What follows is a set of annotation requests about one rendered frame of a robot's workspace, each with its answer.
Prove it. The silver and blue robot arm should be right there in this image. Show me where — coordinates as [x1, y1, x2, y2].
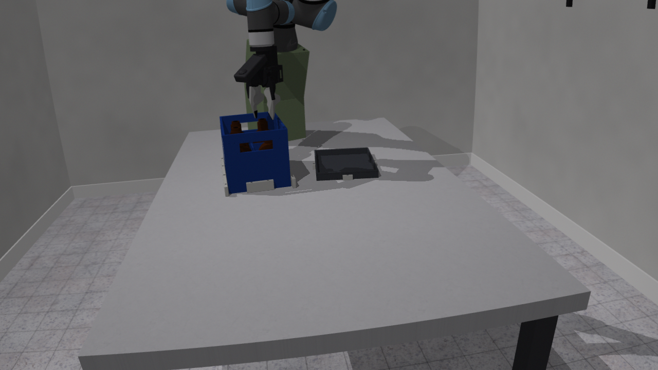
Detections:
[226, 0, 337, 83]

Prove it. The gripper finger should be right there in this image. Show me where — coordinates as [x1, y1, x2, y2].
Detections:
[264, 76, 281, 120]
[246, 81, 264, 118]

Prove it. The blue crate with dividers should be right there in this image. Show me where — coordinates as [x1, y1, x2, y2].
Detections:
[220, 112, 291, 194]

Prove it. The brown bottle with blue label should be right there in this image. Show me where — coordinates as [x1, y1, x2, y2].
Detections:
[259, 140, 273, 150]

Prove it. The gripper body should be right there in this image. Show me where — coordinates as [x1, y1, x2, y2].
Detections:
[250, 45, 283, 87]

